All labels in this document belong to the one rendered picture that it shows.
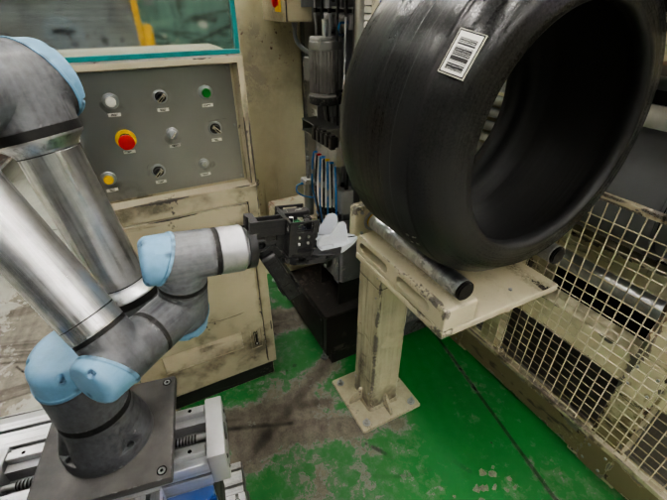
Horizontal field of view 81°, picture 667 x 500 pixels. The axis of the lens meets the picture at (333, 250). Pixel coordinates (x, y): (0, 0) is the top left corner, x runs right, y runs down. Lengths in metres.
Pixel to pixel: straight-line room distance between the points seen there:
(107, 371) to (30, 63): 0.42
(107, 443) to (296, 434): 0.95
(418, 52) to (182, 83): 0.75
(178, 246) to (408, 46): 0.45
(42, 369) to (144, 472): 0.25
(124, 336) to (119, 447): 0.27
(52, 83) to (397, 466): 1.45
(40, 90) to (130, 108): 0.55
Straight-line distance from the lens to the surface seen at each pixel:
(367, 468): 1.59
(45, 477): 0.90
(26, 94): 0.69
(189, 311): 0.66
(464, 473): 1.64
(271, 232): 0.63
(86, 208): 0.72
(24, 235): 0.60
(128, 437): 0.84
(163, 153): 1.26
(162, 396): 0.91
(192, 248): 0.60
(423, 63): 0.62
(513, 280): 1.08
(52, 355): 0.74
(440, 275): 0.85
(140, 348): 0.61
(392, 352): 1.50
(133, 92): 1.22
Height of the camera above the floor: 1.40
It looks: 33 degrees down
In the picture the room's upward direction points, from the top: straight up
